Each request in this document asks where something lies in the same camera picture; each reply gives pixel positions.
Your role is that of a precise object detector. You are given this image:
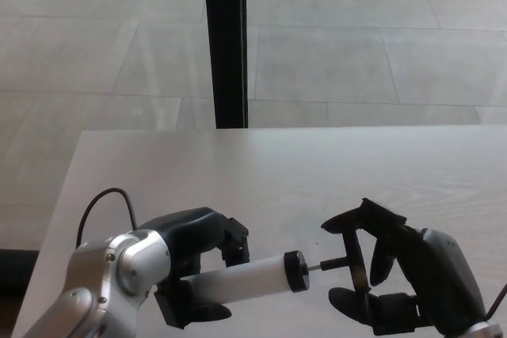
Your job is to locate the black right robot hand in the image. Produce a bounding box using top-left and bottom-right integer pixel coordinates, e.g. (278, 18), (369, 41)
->
(320, 196), (489, 338)

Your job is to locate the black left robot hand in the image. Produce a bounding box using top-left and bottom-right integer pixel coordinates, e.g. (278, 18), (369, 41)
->
(135, 206), (252, 330)

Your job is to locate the white air pump black handle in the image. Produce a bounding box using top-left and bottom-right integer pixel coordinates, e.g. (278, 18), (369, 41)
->
(181, 230), (372, 302)

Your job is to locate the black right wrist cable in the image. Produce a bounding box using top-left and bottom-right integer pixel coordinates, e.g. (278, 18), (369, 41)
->
(484, 281), (507, 320)

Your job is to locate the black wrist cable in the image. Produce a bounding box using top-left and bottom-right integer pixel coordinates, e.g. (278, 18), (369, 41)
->
(76, 187), (140, 249)
(484, 281), (507, 320)

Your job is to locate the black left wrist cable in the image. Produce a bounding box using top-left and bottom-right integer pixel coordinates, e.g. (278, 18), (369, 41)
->
(76, 187), (140, 249)

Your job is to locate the black window frame post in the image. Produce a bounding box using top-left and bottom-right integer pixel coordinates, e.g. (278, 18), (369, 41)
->
(202, 0), (250, 130)

